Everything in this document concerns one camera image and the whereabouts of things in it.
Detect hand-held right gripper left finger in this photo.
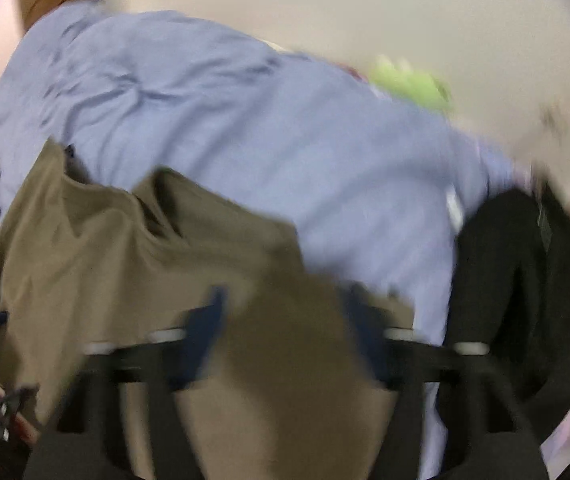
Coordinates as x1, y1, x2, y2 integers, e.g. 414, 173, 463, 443
22, 285, 231, 480

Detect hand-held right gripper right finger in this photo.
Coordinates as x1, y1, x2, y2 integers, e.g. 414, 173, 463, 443
340, 285, 551, 480

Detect olive green zip jacket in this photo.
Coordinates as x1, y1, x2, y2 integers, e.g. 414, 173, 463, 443
0, 137, 416, 480

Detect pile of black clothes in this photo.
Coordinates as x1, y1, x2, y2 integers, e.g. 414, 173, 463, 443
438, 182, 570, 463

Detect light blue duvet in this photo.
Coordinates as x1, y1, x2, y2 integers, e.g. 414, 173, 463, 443
0, 0, 533, 480

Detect green plush toy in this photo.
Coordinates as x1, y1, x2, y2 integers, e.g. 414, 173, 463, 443
367, 55, 453, 112

